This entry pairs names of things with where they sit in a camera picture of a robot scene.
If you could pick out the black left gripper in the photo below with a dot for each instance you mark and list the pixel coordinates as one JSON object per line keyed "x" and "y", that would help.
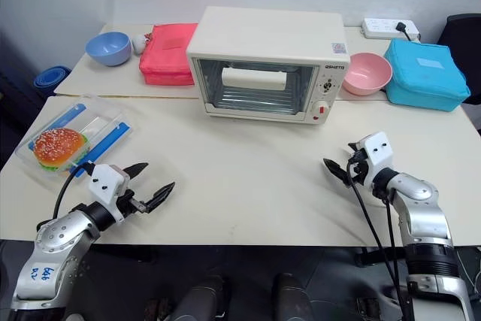
{"x": 129, "y": 202}

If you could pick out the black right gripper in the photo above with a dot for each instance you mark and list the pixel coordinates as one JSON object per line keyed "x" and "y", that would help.
{"x": 359, "y": 168}

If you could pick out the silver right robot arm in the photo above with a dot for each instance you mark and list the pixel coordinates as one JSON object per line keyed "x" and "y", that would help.
{"x": 424, "y": 219}

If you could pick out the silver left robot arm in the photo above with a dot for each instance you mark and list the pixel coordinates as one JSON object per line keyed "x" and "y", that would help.
{"x": 52, "y": 246}

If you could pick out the round oven dial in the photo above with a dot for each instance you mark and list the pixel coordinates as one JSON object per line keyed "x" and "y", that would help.
{"x": 327, "y": 86}

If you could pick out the glass oven door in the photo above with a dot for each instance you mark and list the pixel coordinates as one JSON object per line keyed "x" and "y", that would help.
{"x": 251, "y": 101}

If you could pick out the small oven sticker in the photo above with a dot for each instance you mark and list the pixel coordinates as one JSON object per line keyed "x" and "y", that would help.
{"x": 338, "y": 47}

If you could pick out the cream toaster oven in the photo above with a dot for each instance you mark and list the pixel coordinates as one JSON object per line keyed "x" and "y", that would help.
{"x": 270, "y": 35}

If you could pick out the clear container with blue clips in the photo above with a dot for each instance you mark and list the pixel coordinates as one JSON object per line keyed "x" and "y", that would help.
{"x": 101, "y": 125}

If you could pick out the pink plastic bowl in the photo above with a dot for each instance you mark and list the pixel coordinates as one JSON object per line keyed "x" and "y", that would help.
{"x": 366, "y": 74}

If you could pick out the toy hamburger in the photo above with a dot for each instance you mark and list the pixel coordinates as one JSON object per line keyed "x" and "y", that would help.
{"x": 58, "y": 144}

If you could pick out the blue fabric lunch bag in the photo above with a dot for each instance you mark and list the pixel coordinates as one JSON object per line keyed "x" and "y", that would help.
{"x": 426, "y": 73}

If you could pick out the red fabric lunch bag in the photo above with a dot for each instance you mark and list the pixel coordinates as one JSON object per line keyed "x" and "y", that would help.
{"x": 165, "y": 58}

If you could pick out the white power strip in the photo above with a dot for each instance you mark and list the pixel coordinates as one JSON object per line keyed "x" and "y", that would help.
{"x": 379, "y": 28}

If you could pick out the small white round toy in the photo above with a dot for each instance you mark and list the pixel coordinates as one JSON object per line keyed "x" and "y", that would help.
{"x": 139, "y": 43}

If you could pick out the blue plastic bowl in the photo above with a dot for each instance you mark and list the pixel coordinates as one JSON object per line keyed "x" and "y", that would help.
{"x": 109, "y": 48}

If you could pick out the rolled blue foam mat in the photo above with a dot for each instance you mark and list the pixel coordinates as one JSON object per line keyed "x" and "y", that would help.
{"x": 50, "y": 76}

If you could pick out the black chair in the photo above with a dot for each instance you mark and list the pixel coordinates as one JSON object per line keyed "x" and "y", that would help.
{"x": 464, "y": 35}

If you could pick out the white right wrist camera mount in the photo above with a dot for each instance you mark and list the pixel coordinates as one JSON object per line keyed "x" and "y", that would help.
{"x": 379, "y": 152}

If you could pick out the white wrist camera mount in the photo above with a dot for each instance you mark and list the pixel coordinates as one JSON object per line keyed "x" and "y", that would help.
{"x": 105, "y": 182}
{"x": 379, "y": 152}

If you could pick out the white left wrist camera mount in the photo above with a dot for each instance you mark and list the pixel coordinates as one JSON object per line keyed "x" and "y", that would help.
{"x": 105, "y": 182}

